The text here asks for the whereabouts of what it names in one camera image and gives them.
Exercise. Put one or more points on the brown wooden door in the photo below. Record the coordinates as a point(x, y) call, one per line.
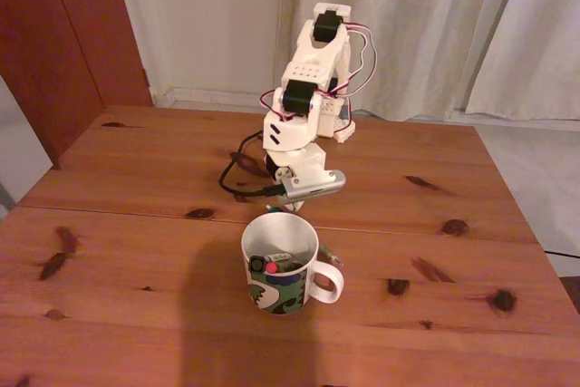
point(68, 42)

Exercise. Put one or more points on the green pen clear tip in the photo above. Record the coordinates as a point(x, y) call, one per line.
point(331, 253)

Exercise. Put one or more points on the white mug green blue pattern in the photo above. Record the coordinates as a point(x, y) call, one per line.
point(276, 296)

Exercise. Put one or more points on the silver camera box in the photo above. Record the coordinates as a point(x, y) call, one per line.
point(317, 187)

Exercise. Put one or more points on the white marker black cap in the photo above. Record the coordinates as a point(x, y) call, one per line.
point(280, 258)

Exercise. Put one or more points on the black pen red tip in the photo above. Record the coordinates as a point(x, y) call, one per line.
point(271, 267)

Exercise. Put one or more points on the white curtain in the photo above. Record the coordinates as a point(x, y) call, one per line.
point(421, 20)
point(544, 42)

